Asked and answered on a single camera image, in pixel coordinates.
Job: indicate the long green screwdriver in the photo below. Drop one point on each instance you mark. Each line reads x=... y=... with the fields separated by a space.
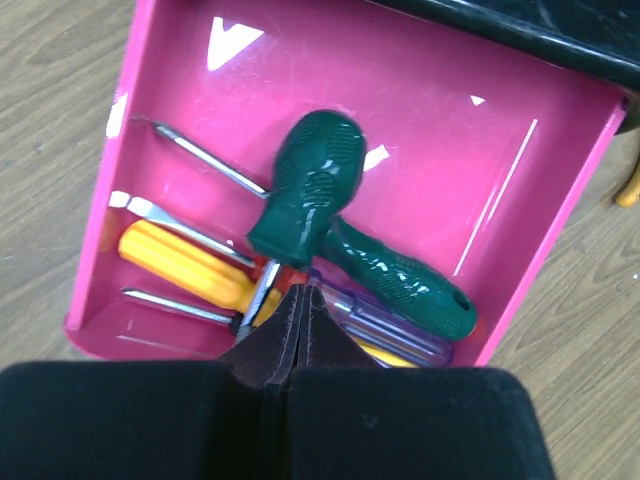
x=401 y=283

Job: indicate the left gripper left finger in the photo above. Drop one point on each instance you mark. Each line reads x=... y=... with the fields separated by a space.
x=154 y=419

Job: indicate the yellow needle nose pliers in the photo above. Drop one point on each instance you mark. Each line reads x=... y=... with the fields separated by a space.
x=629 y=195

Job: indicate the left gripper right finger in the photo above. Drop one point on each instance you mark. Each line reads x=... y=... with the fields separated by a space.
x=368 y=422

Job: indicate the pink top drawer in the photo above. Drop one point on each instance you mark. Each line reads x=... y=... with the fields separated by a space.
x=415 y=174

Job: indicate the purple red screwdriver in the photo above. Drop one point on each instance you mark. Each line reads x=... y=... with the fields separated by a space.
x=341 y=326

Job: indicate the black drawer cabinet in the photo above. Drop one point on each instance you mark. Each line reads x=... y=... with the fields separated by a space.
x=597 y=38

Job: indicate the short green screwdriver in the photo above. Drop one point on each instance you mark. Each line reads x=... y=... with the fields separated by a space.
x=316 y=174

